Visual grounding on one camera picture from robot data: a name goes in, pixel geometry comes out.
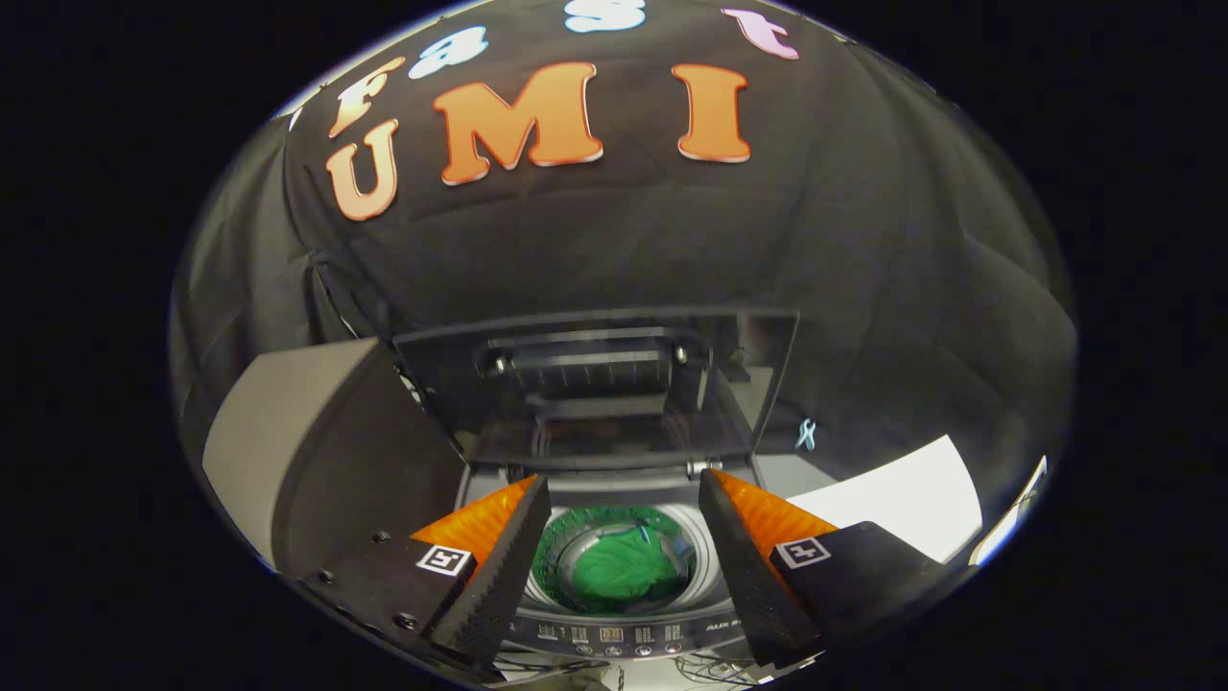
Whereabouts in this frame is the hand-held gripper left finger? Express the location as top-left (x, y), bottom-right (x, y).
top-left (297, 475), bottom-right (554, 673)

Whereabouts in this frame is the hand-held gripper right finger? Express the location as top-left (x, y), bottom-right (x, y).
top-left (698, 467), bottom-right (951, 671)

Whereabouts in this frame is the green polo shirt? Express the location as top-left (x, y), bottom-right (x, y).
top-left (564, 526), bottom-right (688, 616)

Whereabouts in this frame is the grey side stand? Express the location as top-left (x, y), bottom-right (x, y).
top-left (201, 337), bottom-right (465, 579)

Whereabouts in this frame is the black backdrop cloth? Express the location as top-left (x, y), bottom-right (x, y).
top-left (171, 0), bottom-right (1077, 543)

